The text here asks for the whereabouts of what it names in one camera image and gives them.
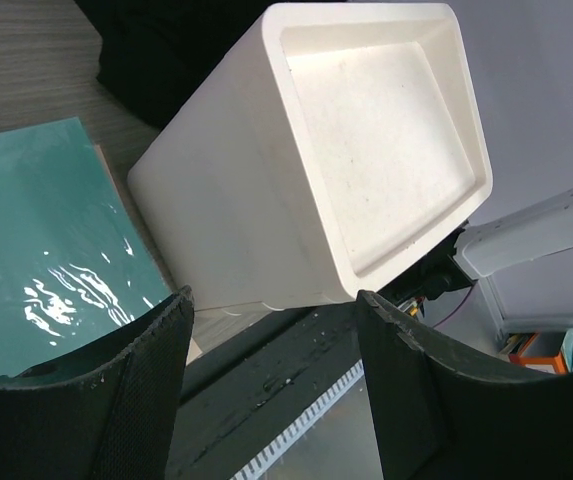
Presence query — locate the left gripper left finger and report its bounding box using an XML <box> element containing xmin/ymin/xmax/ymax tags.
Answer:
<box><xmin>0</xmin><ymin>286</ymin><xmax>194</xmax><ymax>479</ymax></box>

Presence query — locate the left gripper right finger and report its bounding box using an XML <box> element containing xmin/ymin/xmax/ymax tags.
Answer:
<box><xmin>355</xmin><ymin>291</ymin><xmax>573</xmax><ymax>479</ymax></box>

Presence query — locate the black t shirt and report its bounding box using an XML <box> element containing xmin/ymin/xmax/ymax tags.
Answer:
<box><xmin>76</xmin><ymin>0</ymin><xmax>273</xmax><ymax>129</ymax></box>

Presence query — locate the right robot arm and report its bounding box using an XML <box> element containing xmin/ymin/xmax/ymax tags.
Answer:
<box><xmin>380</xmin><ymin>188</ymin><xmax>573</xmax><ymax>306</ymax></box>

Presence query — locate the black base mat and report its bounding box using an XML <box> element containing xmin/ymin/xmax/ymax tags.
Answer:
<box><xmin>164</xmin><ymin>303</ymin><xmax>360</xmax><ymax>479</ymax></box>

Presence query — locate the teal folder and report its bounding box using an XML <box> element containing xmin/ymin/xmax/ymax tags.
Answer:
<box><xmin>0</xmin><ymin>118</ymin><xmax>170</xmax><ymax>376</ymax></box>

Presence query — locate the top white tray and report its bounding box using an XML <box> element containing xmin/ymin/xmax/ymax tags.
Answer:
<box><xmin>128</xmin><ymin>3</ymin><xmax>493</xmax><ymax>316</ymax></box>

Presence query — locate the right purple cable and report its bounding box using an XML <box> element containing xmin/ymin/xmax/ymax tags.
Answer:
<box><xmin>433</xmin><ymin>292</ymin><xmax>475</xmax><ymax>329</ymax></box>

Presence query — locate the white cable duct strip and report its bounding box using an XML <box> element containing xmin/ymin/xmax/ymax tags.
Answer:
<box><xmin>232</xmin><ymin>360</ymin><xmax>364</xmax><ymax>480</ymax></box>

